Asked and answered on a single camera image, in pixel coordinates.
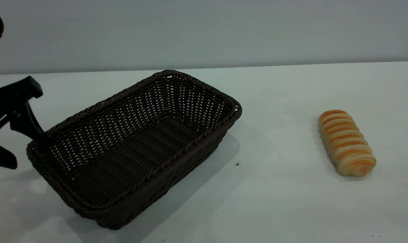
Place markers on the striped golden bread roll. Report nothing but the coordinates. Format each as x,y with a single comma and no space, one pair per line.
346,143

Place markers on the dark brown wicker basket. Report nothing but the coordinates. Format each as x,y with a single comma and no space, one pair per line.
139,158

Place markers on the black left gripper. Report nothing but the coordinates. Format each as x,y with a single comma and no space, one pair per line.
15,91

